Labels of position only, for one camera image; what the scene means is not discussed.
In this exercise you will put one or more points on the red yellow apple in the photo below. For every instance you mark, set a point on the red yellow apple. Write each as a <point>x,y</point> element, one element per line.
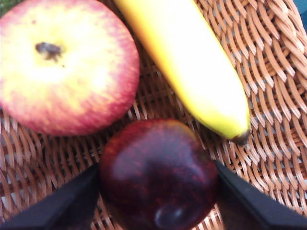
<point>67,72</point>

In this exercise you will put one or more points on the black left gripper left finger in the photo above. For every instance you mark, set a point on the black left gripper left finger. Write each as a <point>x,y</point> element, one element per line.
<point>60,208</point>

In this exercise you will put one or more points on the dark red plum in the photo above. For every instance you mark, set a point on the dark red plum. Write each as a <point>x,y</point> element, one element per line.
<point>156,172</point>

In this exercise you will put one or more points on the yellow banana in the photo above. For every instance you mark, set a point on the yellow banana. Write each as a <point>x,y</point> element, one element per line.
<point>192,60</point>

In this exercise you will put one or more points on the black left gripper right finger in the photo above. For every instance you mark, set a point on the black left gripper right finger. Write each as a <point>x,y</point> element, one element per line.
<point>251,206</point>

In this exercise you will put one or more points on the brown wicker basket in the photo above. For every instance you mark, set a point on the brown wicker basket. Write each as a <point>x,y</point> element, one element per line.
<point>271,72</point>

